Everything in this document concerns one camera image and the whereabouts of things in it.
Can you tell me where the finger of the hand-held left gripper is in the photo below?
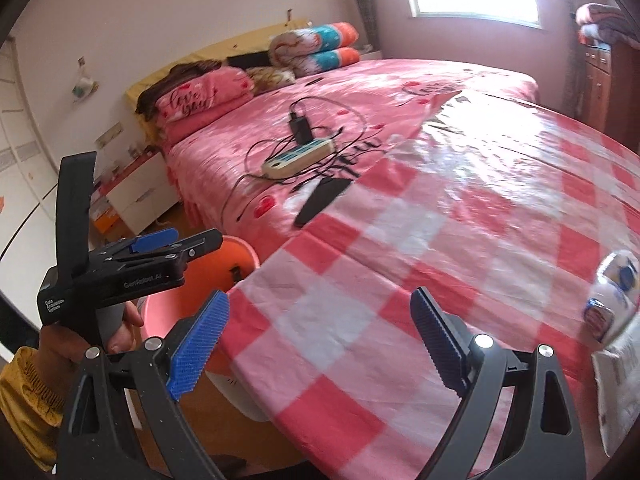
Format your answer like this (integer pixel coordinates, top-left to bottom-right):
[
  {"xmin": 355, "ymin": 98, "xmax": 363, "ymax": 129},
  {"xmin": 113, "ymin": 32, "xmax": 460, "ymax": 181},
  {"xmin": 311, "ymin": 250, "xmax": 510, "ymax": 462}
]
[
  {"xmin": 172, "ymin": 229, "xmax": 223, "ymax": 267},
  {"xmin": 97, "ymin": 227, "xmax": 179, "ymax": 261}
]

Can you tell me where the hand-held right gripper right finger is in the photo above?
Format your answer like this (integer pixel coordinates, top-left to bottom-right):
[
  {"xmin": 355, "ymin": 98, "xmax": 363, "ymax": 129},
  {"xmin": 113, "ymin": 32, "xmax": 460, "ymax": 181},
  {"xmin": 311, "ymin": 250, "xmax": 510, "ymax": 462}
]
[{"xmin": 410, "ymin": 287, "xmax": 587, "ymax": 480}]

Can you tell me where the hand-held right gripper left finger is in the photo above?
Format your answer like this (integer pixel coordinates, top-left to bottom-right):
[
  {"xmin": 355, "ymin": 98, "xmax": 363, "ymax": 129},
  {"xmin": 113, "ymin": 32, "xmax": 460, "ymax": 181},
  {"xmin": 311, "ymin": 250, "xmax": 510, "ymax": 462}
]
[{"xmin": 59, "ymin": 290, "xmax": 231, "ymax": 480}]

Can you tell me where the person's left forearm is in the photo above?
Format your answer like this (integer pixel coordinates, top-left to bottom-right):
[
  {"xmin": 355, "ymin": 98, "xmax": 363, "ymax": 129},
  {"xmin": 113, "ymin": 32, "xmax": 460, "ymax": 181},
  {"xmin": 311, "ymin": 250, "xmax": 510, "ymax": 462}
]
[{"xmin": 0, "ymin": 347, "xmax": 68, "ymax": 471}]

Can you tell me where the person's left hand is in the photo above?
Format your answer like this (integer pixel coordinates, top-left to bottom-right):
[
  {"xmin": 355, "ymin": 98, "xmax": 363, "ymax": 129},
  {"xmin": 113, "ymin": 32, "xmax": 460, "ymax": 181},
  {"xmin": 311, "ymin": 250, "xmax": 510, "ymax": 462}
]
[{"xmin": 40, "ymin": 302, "xmax": 144, "ymax": 363}]

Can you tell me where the white and red nightstand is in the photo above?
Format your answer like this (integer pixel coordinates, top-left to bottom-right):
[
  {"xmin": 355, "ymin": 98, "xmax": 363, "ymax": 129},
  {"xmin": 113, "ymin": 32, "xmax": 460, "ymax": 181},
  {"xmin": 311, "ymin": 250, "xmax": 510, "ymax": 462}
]
[{"xmin": 97, "ymin": 152, "xmax": 181, "ymax": 236}]

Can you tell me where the orange box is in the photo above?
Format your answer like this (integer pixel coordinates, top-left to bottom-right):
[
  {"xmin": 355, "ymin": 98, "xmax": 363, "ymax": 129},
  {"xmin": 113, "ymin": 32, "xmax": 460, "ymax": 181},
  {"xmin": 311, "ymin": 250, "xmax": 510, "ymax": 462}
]
[{"xmin": 90, "ymin": 205, "xmax": 121, "ymax": 233}]

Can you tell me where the red checkered plastic tablecloth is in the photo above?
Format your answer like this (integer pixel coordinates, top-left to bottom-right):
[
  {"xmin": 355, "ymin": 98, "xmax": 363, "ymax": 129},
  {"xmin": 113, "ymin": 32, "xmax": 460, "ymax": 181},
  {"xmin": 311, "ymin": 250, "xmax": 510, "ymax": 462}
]
[{"xmin": 220, "ymin": 87, "xmax": 640, "ymax": 480}]

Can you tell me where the black smartphone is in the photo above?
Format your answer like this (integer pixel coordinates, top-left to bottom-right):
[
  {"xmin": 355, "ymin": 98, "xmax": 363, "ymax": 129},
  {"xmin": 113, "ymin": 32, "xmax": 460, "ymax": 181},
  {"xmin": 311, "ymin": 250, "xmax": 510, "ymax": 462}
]
[{"xmin": 294, "ymin": 176, "xmax": 351, "ymax": 228}]

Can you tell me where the beige power strip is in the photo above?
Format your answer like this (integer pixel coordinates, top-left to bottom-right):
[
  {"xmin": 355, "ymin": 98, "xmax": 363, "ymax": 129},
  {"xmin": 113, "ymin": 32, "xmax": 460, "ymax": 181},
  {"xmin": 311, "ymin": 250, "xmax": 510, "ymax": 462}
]
[{"xmin": 263, "ymin": 139, "xmax": 336, "ymax": 180}]

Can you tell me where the black charger adapter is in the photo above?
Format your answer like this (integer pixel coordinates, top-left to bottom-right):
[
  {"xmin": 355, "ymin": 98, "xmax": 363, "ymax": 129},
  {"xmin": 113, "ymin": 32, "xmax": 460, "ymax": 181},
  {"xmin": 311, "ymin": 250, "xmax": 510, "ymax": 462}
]
[{"xmin": 287, "ymin": 115, "xmax": 313, "ymax": 146}]

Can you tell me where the pink printed pillow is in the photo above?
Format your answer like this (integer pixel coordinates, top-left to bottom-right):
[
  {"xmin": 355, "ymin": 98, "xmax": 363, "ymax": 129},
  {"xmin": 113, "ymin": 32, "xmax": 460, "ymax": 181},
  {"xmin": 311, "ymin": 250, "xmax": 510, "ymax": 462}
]
[{"xmin": 154, "ymin": 66, "xmax": 254, "ymax": 126}]

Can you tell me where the white wardrobe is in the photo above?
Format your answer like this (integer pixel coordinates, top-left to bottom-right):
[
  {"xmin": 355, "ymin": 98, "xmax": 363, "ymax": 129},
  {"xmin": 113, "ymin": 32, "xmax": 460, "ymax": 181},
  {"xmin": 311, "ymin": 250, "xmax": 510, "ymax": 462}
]
[{"xmin": 0, "ymin": 35, "xmax": 58, "ymax": 256}]

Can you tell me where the brown striped blanket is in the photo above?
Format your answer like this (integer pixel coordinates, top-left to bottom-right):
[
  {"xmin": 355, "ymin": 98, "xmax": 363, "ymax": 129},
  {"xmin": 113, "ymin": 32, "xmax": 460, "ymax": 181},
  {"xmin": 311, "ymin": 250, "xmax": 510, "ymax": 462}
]
[{"xmin": 137, "ymin": 60, "xmax": 223, "ymax": 111}]

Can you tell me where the beige floral pillow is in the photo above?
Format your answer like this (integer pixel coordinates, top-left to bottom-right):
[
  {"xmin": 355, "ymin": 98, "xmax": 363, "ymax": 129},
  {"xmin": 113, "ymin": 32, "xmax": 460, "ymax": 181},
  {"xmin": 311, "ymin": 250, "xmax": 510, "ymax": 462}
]
[{"xmin": 245, "ymin": 66, "xmax": 297, "ymax": 97}]

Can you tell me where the blue peach print tissue pack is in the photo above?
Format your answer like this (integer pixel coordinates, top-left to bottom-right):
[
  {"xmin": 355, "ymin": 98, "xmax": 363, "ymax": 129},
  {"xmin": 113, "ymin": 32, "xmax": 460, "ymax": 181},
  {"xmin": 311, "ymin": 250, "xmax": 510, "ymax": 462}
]
[{"xmin": 582, "ymin": 250, "xmax": 640, "ymax": 346}]

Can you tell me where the white printed packet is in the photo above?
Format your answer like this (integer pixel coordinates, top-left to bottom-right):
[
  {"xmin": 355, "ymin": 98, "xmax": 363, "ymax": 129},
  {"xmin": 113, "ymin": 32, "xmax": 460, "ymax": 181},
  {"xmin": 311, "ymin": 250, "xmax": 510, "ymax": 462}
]
[{"xmin": 591, "ymin": 320, "xmax": 640, "ymax": 458}]

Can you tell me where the yellow headboard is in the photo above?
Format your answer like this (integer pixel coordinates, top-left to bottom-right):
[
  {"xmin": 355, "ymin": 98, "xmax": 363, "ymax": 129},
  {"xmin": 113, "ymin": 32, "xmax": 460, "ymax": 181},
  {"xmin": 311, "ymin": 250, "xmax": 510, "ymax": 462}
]
[{"xmin": 124, "ymin": 19, "xmax": 313, "ymax": 136}]

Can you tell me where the teal and orange folded quilt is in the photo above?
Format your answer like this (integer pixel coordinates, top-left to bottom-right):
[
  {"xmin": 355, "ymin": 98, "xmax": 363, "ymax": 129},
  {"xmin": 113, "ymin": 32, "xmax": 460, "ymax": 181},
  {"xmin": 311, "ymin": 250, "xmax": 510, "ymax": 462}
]
[{"xmin": 268, "ymin": 22, "xmax": 362, "ymax": 78}]

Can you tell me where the bed with pink sheet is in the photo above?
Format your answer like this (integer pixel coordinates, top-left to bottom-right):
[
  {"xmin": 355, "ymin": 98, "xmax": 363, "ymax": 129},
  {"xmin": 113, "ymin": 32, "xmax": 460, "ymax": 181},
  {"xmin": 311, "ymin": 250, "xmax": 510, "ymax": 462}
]
[{"xmin": 122, "ymin": 57, "xmax": 541, "ymax": 241}]

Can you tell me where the grey patterned curtain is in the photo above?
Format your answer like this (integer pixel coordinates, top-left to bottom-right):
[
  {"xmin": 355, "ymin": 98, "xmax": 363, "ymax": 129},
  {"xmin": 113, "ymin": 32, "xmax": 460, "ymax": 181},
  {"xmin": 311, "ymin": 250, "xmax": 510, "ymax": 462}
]
[
  {"xmin": 560, "ymin": 0, "xmax": 591, "ymax": 121},
  {"xmin": 342, "ymin": 0, "xmax": 383, "ymax": 58}
]

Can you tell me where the brown wooden cabinet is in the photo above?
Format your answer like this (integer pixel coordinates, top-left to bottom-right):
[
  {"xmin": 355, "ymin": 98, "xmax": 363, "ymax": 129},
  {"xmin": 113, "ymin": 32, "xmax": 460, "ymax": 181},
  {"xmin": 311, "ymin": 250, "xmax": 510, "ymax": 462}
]
[{"xmin": 580, "ymin": 40, "xmax": 640, "ymax": 153}]

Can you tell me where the folded patterned blanket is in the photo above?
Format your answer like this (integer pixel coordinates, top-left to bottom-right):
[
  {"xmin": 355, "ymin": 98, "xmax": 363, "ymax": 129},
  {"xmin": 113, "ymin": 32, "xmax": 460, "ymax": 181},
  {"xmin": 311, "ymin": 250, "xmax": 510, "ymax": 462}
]
[{"xmin": 575, "ymin": 2, "xmax": 640, "ymax": 51}]

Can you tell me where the wall socket panel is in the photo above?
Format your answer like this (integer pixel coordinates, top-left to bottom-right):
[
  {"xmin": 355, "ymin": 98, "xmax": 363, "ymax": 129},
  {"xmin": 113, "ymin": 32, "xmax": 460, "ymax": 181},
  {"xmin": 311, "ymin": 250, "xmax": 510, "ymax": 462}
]
[{"xmin": 95, "ymin": 122, "xmax": 123, "ymax": 148}]

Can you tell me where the hanging wall ornament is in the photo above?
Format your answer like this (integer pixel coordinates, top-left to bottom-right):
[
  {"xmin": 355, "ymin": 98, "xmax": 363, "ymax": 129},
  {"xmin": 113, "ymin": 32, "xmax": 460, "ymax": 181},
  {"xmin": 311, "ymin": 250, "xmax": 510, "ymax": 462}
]
[{"xmin": 70, "ymin": 57, "xmax": 98, "ymax": 103}]

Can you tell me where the black charging cable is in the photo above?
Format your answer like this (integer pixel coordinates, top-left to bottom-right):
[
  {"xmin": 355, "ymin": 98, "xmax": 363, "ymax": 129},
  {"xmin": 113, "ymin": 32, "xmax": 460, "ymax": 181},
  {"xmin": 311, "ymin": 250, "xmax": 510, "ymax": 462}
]
[{"xmin": 220, "ymin": 95, "xmax": 368, "ymax": 223}]

